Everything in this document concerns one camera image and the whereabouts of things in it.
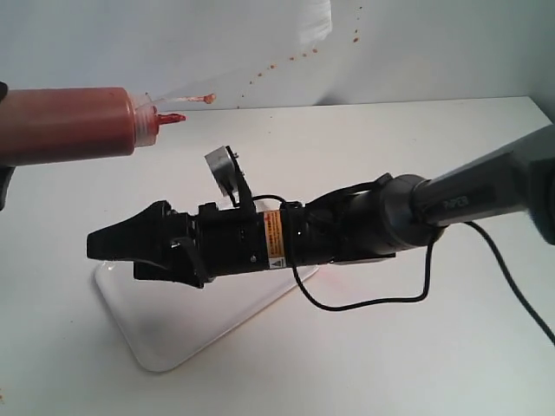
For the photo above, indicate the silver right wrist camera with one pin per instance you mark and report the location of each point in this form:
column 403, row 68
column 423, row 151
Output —
column 223, row 164

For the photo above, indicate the white cloth backdrop sheet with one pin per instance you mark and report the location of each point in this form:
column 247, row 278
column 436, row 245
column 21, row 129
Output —
column 151, row 47

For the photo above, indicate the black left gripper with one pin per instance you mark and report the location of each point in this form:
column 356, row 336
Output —
column 6, row 172

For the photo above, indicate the white rectangular plastic tray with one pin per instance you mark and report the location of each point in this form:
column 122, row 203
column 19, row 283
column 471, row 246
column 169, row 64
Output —
column 165, row 324

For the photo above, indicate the red sauce squeeze bottle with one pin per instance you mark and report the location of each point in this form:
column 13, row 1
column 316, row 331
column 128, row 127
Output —
column 41, row 126

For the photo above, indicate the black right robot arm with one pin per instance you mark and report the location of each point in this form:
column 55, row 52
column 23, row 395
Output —
column 363, row 223

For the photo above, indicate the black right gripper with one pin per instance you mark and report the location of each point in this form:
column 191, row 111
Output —
column 202, row 247

